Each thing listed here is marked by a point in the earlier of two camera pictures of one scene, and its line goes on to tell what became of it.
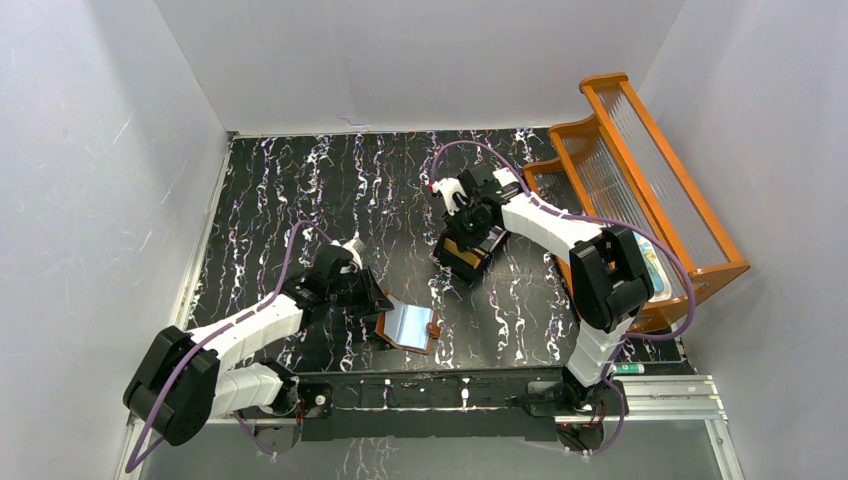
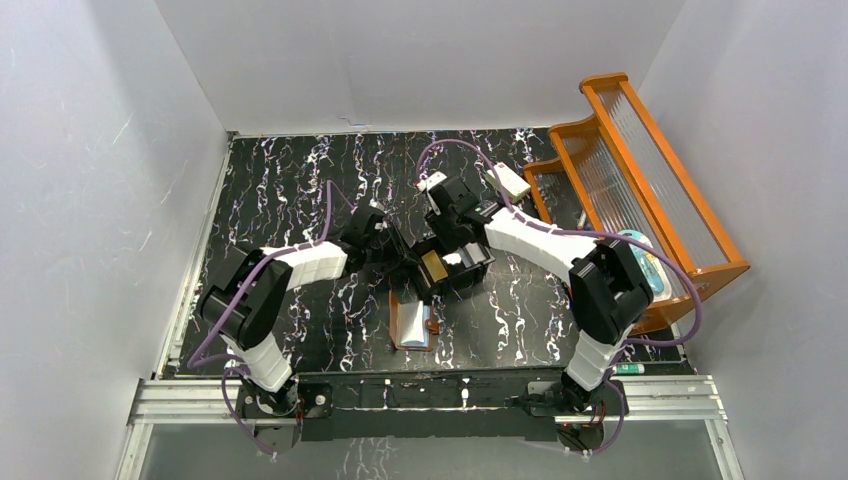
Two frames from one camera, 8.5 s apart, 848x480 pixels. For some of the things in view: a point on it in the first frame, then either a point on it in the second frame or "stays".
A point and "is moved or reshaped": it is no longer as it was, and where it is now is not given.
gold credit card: (464, 255) → (434, 266)
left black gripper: (370, 295) → (398, 248)
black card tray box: (470, 262) is moved or reshaped
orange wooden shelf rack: (616, 167) stays
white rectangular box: (505, 175) stays
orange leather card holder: (406, 326) is moved or reshaped
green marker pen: (620, 369) stays
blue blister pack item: (660, 279) stays
